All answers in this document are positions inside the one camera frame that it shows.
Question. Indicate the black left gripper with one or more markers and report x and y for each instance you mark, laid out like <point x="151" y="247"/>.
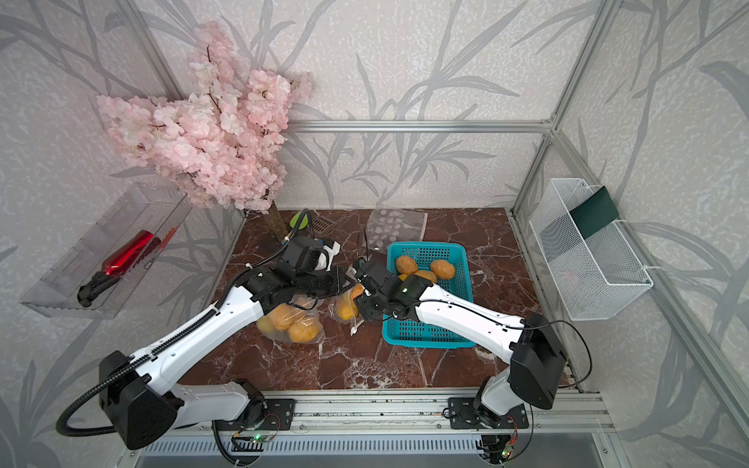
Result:
<point x="337" y="277"/>

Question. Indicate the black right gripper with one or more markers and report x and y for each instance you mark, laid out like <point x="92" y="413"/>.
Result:
<point x="361" y="300"/>

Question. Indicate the yellow orange potato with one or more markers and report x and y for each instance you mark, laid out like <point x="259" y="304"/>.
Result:
<point x="345" y="308"/>

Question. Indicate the clear dotted zipper bag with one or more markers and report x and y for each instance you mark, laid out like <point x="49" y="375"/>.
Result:
<point x="354" y="290"/>
<point x="388" y="226"/>
<point x="311" y="310"/>

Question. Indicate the clear dotted zipper bag front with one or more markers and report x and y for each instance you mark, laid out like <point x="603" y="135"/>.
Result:
<point x="311" y="310"/>

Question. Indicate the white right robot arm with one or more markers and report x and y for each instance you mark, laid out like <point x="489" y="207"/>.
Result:
<point x="530" y="347"/>

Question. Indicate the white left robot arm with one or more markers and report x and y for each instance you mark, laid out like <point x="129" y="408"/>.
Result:
<point x="139" y="397"/>

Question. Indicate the clear dotted zipper bag back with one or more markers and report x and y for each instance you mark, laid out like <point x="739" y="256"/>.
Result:
<point x="388" y="226"/>

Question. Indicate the teal plastic basket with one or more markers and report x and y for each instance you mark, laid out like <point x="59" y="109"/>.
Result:
<point x="420" y="335"/>

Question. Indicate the beige slotted spatula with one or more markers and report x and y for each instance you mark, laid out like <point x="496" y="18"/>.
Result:
<point x="321" y="225"/>

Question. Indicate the artificial pink blossom tree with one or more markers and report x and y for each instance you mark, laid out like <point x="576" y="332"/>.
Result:
<point x="220" y="144"/>

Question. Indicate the red black hair dryer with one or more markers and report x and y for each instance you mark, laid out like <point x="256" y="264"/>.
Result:
<point x="117" y="265"/>

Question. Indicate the black square tree base plate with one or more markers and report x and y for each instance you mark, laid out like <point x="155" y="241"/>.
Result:
<point x="269" y="243"/>

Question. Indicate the green toy shovel yellow handle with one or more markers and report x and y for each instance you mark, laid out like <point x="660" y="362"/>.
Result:
<point x="300" y="220"/>

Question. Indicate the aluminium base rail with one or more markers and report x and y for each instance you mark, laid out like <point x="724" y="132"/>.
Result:
<point x="421" y="411"/>

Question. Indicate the clear acrylic wall shelf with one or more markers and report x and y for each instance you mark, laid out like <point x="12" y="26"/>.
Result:
<point x="159" y="210"/>

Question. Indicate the white wire mesh basket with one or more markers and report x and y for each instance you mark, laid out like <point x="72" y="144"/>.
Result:
<point x="596" y="277"/>

